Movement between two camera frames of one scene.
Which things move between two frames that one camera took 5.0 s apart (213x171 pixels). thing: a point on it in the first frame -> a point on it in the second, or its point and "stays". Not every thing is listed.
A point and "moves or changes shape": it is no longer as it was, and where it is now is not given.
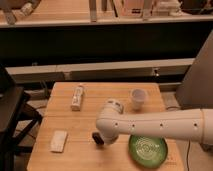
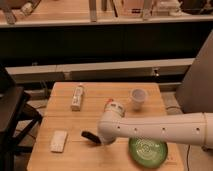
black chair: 18,119 stays
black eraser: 97,138 moves or changes shape
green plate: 148,151 stays
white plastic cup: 138,98 stays
